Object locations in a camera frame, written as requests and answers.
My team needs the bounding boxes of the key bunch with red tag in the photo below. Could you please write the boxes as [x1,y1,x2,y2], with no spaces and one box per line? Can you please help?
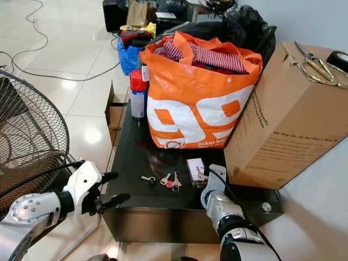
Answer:
[160,172,183,192]

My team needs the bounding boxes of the black glass low table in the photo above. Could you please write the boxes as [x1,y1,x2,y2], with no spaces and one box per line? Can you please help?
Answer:
[101,101,284,244]

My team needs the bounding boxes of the small open cardboard box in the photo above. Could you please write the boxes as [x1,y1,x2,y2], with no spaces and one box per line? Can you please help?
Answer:
[104,80,129,147]

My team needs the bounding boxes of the spray can with red cap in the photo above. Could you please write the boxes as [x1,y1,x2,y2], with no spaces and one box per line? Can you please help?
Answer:
[129,69,148,120]

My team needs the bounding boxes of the small white box with key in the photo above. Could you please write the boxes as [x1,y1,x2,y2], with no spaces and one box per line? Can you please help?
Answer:
[186,157,209,189]

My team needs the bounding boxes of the metal grille floor fan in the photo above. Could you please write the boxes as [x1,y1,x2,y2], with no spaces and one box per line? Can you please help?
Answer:
[0,68,74,221]

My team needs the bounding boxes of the orange and white shopping bag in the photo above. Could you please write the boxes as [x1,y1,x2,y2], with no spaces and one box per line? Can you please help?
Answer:
[139,30,264,150]

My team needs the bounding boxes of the blue bag of clothes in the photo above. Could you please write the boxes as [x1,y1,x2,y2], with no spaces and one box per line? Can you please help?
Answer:
[116,23,156,77]

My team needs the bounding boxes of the red striped cloth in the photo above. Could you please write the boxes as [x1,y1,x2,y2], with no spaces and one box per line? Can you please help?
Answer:
[157,39,250,75]

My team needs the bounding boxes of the black speaker box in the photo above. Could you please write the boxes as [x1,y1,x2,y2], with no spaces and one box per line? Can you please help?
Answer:
[102,0,129,33]

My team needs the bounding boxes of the brown paper bag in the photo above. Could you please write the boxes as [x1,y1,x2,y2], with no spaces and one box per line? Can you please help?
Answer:
[126,0,157,28]

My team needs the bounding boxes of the large brown cardboard box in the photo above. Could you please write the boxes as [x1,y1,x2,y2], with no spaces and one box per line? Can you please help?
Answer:
[223,40,348,190]

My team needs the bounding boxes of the black plastic rubbish bag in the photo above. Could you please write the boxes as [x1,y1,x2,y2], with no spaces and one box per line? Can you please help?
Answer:
[155,5,277,67]

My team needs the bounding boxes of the black tape roll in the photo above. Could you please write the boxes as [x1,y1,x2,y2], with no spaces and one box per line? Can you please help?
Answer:
[326,50,348,72]

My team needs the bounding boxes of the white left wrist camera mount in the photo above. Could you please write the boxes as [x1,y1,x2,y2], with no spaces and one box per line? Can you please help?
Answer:
[64,160,103,214]

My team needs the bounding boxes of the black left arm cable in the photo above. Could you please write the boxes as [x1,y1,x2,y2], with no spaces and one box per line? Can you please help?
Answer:
[0,160,85,199]

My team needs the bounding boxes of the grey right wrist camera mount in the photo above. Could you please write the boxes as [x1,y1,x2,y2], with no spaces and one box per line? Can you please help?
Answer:
[201,164,228,197]

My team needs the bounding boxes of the thin cable on floor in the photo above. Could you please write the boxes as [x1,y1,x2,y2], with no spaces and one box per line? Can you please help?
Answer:
[0,0,121,82]

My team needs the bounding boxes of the brass handled scissors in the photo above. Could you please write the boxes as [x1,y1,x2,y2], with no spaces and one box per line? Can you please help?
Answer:
[293,40,348,89]

